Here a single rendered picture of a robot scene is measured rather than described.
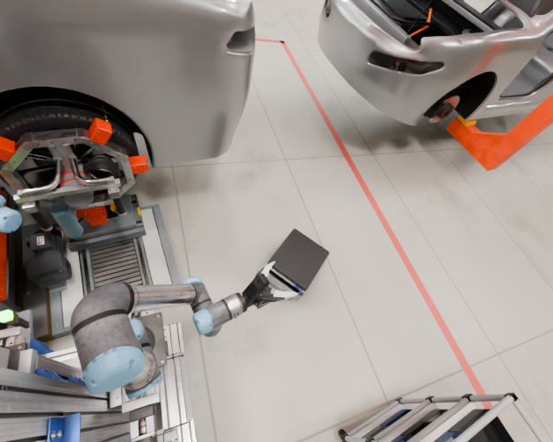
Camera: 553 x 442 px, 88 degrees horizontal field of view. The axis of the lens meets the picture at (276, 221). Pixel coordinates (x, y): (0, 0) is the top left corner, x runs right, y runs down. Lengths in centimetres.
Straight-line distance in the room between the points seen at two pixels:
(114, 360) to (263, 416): 159
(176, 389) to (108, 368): 75
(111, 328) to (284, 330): 169
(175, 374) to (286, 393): 100
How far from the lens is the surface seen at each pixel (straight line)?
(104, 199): 203
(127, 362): 76
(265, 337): 227
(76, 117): 170
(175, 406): 145
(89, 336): 78
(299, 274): 211
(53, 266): 213
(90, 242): 242
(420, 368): 277
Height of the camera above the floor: 219
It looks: 54 degrees down
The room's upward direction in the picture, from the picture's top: 23 degrees clockwise
